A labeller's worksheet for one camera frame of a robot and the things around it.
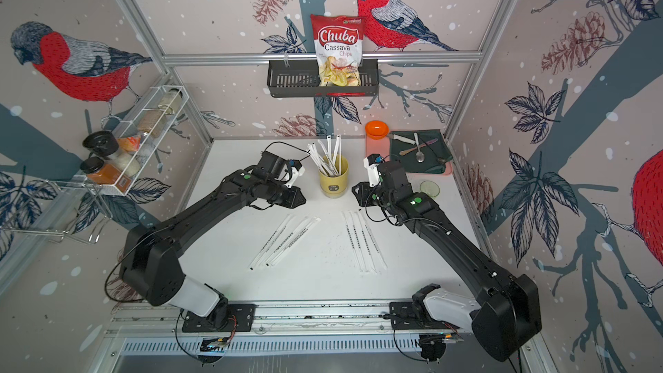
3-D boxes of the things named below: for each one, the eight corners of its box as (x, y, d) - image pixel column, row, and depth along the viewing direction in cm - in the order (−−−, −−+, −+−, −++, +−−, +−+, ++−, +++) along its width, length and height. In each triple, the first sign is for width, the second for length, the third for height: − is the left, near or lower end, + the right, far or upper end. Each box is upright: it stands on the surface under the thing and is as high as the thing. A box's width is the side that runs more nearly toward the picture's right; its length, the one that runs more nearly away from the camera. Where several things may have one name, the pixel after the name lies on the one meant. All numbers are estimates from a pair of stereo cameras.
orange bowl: (366, 139, 121) (367, 131, 117) (365, 126, 127) (365, 119, 123) (387, 139, 121) (389, 131, 117) (385, 126, 127) (387, 119, 123)
